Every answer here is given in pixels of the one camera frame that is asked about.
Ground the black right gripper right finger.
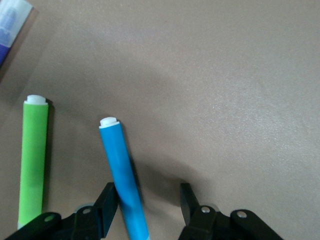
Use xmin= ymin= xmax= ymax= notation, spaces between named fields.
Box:
xmin=179 ymin=182 xmax=285 ymax=240

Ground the blue marker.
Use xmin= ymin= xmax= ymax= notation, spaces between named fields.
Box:
xmin=98 ymin=116 xmax=151 ymax=240

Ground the green marker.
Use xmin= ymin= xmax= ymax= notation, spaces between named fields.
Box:
xmin=17 ymin=94 xmax=50 ymax=230

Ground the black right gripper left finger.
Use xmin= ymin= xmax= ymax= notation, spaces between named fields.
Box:
xmin=4 ymin=182 xmax=119 ymax=240

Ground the purple marker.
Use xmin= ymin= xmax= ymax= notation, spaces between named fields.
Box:
xmin=0 ymin=0 xmax=35 ymax=73

